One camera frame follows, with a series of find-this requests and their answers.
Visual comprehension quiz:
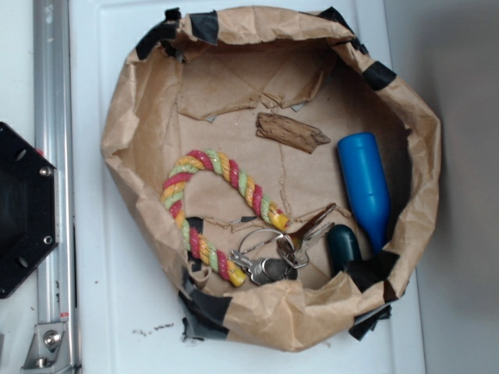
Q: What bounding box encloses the brown wood chip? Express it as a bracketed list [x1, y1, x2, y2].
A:
[256, 112, 331, 154]

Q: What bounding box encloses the silver key bunch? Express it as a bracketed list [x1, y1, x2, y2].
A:
[229, 203, 338, 286]

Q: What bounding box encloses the dark teal cylinder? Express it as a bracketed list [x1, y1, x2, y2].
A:
[326, 224, 362, 277]

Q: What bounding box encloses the blue plastic bottle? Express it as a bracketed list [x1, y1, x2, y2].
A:
[338, 132, 391, 254]

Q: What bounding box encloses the brown paper bag bin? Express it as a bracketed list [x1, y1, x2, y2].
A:
[101, 6, 441, 351]

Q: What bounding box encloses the multicolour rope toy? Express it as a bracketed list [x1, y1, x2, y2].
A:
[161, 150, 290, 288]

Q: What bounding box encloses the aluminium frame rail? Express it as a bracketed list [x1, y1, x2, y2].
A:
[33, 1, 81, 373]

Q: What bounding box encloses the black hexagonal mount plate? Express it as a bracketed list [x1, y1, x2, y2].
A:
[1, 122, 58, 299]

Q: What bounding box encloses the metal corner bracket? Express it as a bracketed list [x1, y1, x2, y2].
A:
[20, 322, 71, 373]

